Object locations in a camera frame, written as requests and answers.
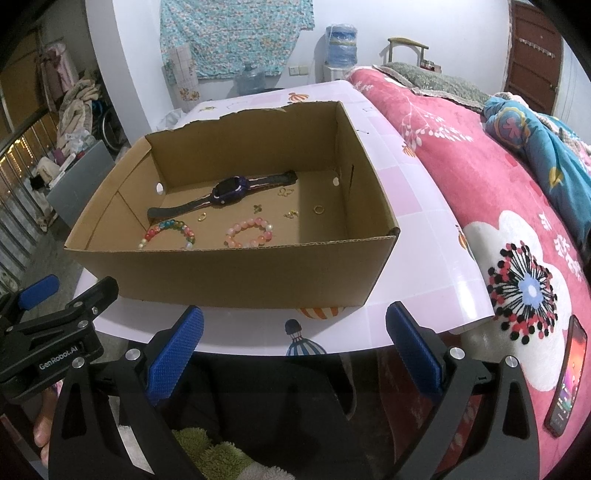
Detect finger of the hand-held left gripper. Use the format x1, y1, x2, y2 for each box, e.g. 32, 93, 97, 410
4, 276, 120, 340
0, 274, 61, 320

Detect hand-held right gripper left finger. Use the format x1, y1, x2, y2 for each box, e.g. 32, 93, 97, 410
48, 305, 206, 480

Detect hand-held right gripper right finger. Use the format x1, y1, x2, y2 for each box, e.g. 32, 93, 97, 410
385, 301, 541, 480

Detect brown cardboard box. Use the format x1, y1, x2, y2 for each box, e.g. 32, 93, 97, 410
64, 100, 400, 309

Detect multicolour bead bracelet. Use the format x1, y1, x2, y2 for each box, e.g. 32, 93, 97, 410
137, 219, 197, 251

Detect orange pink bead bracelet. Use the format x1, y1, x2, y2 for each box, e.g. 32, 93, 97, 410
225, 217, 274, 248

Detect dark purple wrist watch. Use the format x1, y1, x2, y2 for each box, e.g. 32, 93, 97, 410
147, 170, 298, 221

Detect person's left hand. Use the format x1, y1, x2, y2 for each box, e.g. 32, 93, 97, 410
33, 383, 61, 450

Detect metal railing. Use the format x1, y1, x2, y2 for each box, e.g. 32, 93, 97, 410
0, 194, 47, 296

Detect green fluffy garment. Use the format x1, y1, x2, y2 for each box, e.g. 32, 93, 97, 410
172, 427, 296, 480

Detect grey board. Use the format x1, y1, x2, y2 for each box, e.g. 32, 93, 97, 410
46, 140, 116, 227

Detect smartphone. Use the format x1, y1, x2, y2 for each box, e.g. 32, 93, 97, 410
544, 315, 588, 437

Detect pink floral blanket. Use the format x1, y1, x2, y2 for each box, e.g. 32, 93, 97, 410
346, 65, 591, 480

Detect pile of clothes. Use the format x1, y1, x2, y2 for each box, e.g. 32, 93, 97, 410
58, 69, 105, 153

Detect white plastic bag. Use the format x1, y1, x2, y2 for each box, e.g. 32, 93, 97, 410
157, 111, 190, 132

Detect hanging pink clothes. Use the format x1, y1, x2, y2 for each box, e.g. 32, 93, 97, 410
37, 44, 79, 100

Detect blue patterned quilt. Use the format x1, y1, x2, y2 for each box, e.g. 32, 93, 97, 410
482, 95, 591, 213

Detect grey-green floral pillow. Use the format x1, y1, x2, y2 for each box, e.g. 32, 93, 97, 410
374, 61, 492, 109

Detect empty clear water bottle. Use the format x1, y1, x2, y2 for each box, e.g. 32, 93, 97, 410
235, 62, 267, 95

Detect white water dispenser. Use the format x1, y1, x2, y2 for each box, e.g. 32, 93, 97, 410
322, 64, 352, 84

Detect wooden chair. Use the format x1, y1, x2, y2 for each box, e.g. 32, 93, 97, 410
387, 37, 430, 65

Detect blue water dispenser bottle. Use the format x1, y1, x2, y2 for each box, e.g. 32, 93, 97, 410
325, 24, 360, 68

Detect brown wooden door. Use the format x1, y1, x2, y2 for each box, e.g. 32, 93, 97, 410
503, 2, 564, 114

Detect turquoise floral wall cloth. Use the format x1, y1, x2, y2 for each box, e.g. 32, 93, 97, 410
159, 0, 315, 81

